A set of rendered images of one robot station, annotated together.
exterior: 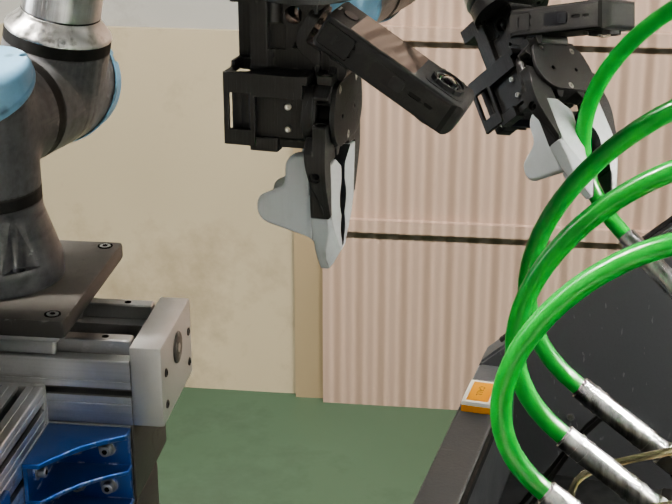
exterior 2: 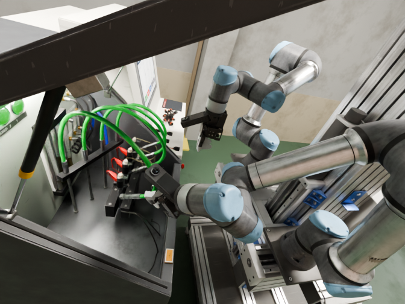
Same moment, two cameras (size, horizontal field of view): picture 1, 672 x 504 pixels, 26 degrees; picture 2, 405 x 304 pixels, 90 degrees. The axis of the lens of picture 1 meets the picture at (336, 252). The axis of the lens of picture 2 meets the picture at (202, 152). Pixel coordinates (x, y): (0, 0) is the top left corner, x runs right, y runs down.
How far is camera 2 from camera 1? 165 cm
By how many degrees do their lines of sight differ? 115
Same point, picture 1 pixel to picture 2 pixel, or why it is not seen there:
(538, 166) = not seen: hidden behind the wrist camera
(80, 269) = (282, 258)
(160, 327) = (253, 255)
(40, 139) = (307, 236)
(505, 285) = not seen: outside the picture
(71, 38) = (334, 246)
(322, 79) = not seen: hidden behind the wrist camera
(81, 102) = (319, 257)
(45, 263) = (284, 242)
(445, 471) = (173, 222)
